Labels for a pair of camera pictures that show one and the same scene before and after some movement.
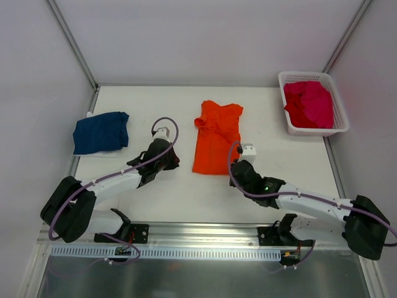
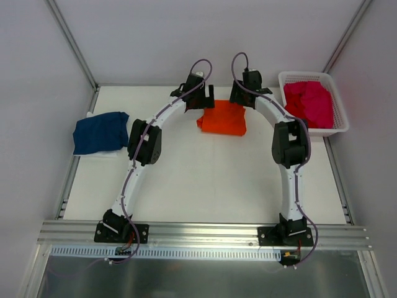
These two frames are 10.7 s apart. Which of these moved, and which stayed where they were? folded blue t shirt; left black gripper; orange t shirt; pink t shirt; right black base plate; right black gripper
Moved: orange t shirt; right black gripper; left black gripper
Stayed: folded blue t shirt; pink t shirt; right black base plate
